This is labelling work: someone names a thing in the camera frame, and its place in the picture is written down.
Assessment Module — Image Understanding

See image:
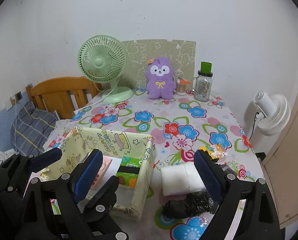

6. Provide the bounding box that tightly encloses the black fan cable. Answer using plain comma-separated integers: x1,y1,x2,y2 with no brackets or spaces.
249,115,259,141

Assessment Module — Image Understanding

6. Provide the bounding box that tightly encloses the white fan power cable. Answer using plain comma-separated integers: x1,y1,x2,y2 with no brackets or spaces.
72,86,114,116

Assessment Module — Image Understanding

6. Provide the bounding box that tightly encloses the yellow printed fabric storage box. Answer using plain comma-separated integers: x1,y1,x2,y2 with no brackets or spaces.
40,127,156,222

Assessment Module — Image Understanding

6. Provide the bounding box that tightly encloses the floral tablecloth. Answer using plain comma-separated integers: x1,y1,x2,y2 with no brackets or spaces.
21,87,265,240

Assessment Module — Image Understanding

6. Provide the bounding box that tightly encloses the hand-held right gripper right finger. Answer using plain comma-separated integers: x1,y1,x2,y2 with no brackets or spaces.
193,149,282,240

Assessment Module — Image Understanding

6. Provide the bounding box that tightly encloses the black plastic bag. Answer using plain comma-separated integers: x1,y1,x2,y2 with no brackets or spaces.
162,189,214,218

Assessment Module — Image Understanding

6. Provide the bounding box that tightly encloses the crumpled white cloth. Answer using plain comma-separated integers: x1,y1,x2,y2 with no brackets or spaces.
0,149,16,165

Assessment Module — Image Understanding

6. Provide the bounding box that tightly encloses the blue bed sheet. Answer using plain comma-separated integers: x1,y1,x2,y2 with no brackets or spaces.
0,110,29,157

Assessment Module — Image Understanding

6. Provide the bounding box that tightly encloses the beige wooden door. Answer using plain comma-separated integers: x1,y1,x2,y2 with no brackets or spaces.
261,12,298,228

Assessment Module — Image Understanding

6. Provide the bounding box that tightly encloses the toothpick jar with orange lid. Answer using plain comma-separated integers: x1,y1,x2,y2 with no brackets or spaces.
176,76,191,96

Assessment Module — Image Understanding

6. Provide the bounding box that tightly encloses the purple plush toy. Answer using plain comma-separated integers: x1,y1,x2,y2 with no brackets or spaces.
145,57,177,100

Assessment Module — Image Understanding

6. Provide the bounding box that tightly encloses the wooden bed headboard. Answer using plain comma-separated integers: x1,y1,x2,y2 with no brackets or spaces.
25,76,103,120

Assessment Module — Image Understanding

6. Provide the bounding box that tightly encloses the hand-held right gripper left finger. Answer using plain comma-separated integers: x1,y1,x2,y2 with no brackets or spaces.
21,149,104,240

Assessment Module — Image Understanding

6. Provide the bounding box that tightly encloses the white standing fan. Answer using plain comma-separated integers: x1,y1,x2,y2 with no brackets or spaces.
253,91,292,137

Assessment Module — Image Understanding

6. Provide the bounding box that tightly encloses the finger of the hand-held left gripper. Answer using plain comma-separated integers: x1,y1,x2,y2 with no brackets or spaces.
79,176,130,240
0,147,63,200

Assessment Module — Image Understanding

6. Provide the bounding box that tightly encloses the white foam sponge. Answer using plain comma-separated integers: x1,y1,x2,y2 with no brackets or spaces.
160,163,207,197

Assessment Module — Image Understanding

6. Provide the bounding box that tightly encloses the yellow snack packet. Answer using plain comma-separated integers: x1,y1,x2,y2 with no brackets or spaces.
199,144,229,163

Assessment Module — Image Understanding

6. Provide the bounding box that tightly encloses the green desk fan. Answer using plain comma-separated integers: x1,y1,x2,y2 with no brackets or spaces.
78,35,134,104

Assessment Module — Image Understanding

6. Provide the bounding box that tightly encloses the green tissue pack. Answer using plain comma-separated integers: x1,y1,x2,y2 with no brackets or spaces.
116,156,143,188

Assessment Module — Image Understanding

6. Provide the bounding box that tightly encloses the glass mug jar green lid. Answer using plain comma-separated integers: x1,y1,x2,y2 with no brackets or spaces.
191,61,214,103

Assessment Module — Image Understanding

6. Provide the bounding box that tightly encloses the grey plaid pillow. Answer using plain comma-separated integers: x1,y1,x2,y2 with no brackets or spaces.
10,101,58,157

